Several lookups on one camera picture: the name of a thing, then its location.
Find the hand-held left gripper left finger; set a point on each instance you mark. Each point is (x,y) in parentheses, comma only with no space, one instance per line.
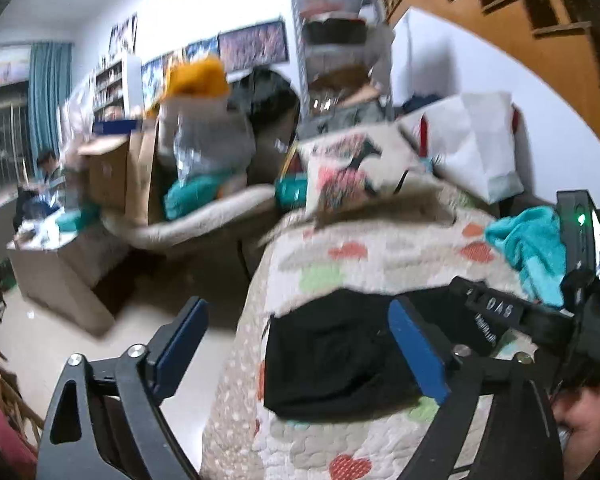
(180,345)

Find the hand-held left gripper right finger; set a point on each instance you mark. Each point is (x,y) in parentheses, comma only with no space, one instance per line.
(418,351)

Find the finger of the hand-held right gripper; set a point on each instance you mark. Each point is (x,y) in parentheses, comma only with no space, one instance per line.
(500,305)

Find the black pants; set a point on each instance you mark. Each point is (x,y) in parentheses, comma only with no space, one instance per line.
(340,350)

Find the person's right hand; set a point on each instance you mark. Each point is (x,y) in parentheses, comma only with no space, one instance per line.
(587,425)

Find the teal towel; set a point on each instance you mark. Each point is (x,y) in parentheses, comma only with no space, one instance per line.
(525,240)

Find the heart patterned quilt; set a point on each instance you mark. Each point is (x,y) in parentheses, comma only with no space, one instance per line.
(360,255)

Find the beige armchair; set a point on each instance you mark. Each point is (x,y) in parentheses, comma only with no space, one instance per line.
(200,220)

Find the teal cloth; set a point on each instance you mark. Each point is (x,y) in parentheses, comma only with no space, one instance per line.
(192,192)

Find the white paper bag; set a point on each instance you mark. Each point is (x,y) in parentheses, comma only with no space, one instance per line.
(472,135)

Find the wooden chair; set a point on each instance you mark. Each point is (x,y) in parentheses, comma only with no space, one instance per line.
(15,395)

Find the tall brown cardboard box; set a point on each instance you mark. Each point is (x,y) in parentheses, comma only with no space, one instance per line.
(142,175)

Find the patterned pillow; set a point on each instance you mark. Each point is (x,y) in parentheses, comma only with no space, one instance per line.
(345,185)

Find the pink cloth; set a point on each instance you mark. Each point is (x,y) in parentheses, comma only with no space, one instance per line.
(2,430)

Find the clear plastic bag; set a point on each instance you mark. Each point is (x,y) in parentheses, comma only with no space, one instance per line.
(205,135)

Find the dark bag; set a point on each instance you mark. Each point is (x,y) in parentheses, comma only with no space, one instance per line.
(272,105)

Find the wooden staircase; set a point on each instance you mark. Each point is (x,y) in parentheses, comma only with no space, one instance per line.
(520,25)

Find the orange plush toy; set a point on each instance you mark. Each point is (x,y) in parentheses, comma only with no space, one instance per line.
(196,77)

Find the white bookshelf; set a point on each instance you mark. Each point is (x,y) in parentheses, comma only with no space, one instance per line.
(112,85)

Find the window grille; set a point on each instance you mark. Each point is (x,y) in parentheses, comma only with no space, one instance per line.
(2,135)

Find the teal curtain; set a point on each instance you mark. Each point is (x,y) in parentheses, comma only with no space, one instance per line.
(47,100)

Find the white shelf rack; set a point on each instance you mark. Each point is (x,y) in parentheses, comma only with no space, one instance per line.
(337,35)

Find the tall blue wall poster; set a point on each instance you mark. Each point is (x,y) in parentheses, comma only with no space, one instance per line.
(155,77)

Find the small blue wall poster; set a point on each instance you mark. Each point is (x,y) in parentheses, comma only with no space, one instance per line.
(201,50)

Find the wide purple wall poster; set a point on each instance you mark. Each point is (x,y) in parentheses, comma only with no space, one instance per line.
(252,45)

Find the tilted wall poster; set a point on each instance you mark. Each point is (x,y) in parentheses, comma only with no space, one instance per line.
(123,32)

